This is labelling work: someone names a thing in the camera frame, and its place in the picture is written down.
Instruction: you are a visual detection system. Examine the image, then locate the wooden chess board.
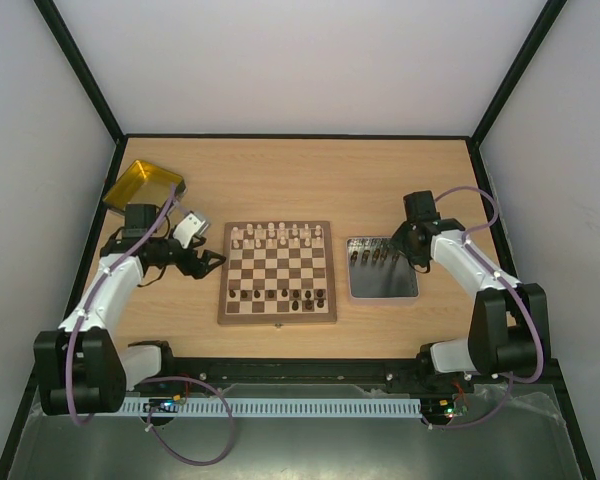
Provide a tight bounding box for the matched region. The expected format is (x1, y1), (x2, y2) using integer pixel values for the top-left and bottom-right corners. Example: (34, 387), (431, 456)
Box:
(217, 220), (337, 326)

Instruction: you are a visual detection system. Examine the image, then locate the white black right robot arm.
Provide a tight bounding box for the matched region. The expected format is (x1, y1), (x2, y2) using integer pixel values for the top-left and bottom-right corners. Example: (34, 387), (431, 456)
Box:
(390, 187), (551, 392)

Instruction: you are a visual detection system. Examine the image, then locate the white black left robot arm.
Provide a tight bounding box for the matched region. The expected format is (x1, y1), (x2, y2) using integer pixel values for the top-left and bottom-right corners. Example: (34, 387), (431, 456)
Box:
(33, 204), (226, 425)

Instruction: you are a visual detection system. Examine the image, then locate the left control circuit board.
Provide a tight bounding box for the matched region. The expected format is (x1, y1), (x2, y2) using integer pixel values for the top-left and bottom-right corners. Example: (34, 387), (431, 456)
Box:
(142, 395), (187, 414)

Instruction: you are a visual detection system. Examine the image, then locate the control circuit board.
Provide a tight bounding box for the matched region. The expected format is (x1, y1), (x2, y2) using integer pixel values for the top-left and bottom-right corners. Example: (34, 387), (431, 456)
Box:
(142, 395), (187, 414)
(421, 398), (469, 418)

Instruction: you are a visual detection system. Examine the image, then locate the right control circuit board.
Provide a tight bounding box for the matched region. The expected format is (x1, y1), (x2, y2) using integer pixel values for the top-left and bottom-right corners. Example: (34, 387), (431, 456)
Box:
(421, 398), (469, 418)

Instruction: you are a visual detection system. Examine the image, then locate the silver metal tin tray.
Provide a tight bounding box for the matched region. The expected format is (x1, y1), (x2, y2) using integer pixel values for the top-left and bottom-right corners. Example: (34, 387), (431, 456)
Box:
(346, 236), (419, 305)

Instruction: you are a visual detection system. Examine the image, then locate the yellow metal tin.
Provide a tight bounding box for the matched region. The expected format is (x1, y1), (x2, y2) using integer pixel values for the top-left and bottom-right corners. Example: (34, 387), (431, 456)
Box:
(103, 160), (187, 215)

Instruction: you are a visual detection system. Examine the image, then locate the white queen piece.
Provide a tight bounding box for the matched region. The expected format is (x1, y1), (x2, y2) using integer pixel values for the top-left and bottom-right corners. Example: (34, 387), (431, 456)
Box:
(267, 222), (276, 238)

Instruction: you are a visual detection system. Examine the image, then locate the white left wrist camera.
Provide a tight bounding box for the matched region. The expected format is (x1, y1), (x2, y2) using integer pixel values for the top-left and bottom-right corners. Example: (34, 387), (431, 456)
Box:
(172, 211), (211, 248)

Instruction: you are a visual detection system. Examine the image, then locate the black enclosure frame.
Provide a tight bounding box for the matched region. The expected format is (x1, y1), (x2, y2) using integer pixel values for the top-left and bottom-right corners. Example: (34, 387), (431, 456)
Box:
(0, 1), (596, 479)

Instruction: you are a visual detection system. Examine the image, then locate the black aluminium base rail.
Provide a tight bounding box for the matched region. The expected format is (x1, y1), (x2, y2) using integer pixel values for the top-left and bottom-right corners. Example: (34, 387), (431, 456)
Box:
(32, 355), (561, 396)

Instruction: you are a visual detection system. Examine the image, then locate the white slotted cable duct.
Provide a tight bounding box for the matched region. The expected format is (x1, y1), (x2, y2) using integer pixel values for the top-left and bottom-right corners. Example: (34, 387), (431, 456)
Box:
(116, 398), (421, 419)

